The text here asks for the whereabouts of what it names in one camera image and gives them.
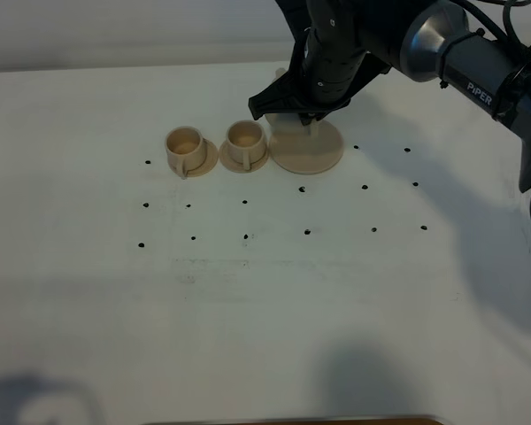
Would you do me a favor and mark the beige teapot with lid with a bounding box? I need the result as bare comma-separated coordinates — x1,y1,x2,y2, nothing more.
265,66,324,137

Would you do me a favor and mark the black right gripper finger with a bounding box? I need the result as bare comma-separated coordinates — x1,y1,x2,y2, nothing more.
248,67,310,120
298,99,350,126

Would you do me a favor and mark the beige saucer under cup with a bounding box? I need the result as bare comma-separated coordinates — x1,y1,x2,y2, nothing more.
182,139,219,179
219,141,269,174

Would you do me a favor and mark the beige saucer under centre cup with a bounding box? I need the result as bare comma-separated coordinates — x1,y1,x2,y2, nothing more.
219,141,269,174

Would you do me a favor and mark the beige teacup centre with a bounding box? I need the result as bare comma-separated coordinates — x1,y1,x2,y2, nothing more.
225,120,267,170

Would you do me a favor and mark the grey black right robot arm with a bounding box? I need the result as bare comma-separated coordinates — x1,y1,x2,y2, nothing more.
249,0,531,218

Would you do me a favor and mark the beige teacup left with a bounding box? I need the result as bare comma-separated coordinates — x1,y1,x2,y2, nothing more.
165,126,206,179

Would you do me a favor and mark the round beige teapot saucer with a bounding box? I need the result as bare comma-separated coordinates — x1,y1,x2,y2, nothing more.
268,121,344,174

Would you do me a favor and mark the beige saucer under left cup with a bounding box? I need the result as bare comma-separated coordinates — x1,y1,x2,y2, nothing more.
182,139,219,179

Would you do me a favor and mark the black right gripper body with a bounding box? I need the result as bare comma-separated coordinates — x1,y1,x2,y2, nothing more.
277,0,425,109

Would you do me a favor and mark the beige teacup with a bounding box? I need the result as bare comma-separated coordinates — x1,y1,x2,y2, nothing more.
225,120,267,170
165,126,206,179

